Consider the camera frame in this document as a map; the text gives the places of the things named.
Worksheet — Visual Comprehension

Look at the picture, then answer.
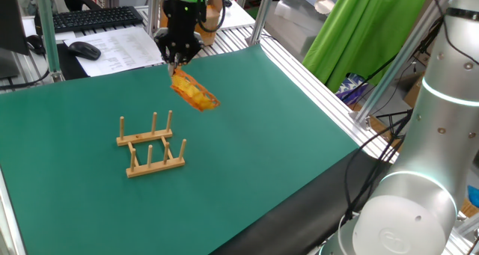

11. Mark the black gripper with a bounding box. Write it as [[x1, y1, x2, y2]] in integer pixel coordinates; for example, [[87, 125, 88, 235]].
[[153, 0, 207, 78]]

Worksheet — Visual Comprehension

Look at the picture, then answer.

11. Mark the orange yellow wicker basket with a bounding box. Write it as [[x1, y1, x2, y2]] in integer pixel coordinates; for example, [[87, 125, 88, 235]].
[[170, 68, 222, 113]]

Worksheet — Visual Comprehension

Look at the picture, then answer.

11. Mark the wooden peg dish rack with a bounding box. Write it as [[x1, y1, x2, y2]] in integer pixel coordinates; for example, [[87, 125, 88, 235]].
[[115, 110, 187, 179]]

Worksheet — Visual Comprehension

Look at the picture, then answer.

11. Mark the printed white paper sheet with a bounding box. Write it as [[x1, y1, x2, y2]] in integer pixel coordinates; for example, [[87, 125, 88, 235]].
[[63, 25, 166, 79]]

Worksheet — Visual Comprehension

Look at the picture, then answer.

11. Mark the black computer mouse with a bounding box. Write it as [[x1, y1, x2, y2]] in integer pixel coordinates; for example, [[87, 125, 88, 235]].
[[67, 40, 103, 61]]

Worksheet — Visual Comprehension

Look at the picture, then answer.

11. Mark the black computer keyboard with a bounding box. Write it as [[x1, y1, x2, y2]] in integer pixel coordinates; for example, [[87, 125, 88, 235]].
[[35, 5, 144, 34]]

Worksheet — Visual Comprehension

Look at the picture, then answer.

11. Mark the black desk pad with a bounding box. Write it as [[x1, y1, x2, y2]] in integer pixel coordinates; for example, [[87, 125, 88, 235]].
[[55, 41, 91, 82]]

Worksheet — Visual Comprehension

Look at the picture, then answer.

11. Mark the white plastic storage box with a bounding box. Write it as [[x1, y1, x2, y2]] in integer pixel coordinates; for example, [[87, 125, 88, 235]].
[[263, 0, 336, 61]]

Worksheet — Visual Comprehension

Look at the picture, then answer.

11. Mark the green table mat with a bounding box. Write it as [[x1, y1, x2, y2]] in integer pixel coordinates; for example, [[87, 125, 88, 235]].
[[0, 43, 361, 255]]

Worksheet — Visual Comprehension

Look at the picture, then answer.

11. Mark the small black round device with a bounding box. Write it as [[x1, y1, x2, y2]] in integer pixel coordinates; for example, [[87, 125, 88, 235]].
[[25, 34, 46, 56]]

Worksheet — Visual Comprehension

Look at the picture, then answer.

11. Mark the black monitor with grey base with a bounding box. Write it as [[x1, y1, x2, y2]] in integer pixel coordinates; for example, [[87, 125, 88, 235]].
[[0, 0, 30, 80]]

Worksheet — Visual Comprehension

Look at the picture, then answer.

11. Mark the blue white patterned bag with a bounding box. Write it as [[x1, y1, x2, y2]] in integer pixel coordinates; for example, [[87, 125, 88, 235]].
[[335, 73, 370, 105]]

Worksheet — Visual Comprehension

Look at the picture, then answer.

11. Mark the bright green cloth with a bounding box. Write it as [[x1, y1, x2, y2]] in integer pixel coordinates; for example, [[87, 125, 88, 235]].
[[302, 0, 431, 93]]

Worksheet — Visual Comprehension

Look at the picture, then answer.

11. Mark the black rubber barrier strip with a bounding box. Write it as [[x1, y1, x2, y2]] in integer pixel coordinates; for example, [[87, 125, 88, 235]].
[[209, 146, 392, 255]]

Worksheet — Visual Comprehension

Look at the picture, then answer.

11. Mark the black tripod stand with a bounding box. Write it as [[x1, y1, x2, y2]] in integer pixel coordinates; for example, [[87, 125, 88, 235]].
[[375, 110, 413, 129]]

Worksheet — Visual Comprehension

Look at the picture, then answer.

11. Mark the blue cloth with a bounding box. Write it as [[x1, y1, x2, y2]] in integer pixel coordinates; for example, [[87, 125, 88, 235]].
[[466, 185, 479, 208]]

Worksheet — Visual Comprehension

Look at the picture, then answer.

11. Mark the aluminium frame post with bracket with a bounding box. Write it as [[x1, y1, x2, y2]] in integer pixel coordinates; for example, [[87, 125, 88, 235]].
[[246, 0, 278, 46], [351, 0, 457, 132], [147, 0, 162, 38], [36, 0, 65, 83]]

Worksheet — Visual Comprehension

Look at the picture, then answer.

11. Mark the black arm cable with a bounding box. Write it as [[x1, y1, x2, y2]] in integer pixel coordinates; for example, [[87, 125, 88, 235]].
[[197, 0, 227, 34]]

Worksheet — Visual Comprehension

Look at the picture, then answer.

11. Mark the aluminium profile table frame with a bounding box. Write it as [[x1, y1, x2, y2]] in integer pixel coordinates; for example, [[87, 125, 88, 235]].
[[0, 4, 479, 255]]

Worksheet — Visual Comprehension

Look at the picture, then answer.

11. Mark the black frame cable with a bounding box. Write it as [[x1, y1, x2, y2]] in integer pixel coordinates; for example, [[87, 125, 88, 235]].
[[0, 68, 51, 90]]

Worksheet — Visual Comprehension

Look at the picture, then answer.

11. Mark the thin black cable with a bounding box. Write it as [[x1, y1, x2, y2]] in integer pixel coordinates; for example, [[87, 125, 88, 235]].
[[350, 17, 445, 106]]

